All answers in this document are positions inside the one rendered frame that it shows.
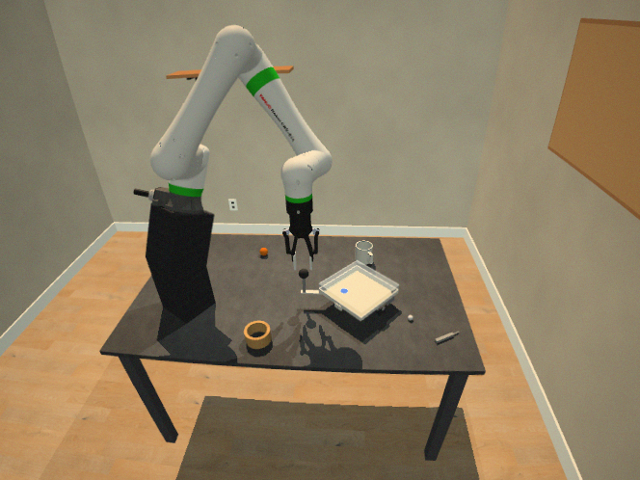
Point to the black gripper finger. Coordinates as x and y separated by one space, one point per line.
310 249
287 245

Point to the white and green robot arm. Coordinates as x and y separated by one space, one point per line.
235 55

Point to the orange tape roll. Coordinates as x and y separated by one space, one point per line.
258 342

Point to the grey mug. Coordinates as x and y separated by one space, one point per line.
364 252

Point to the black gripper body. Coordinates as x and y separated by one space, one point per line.
300 224

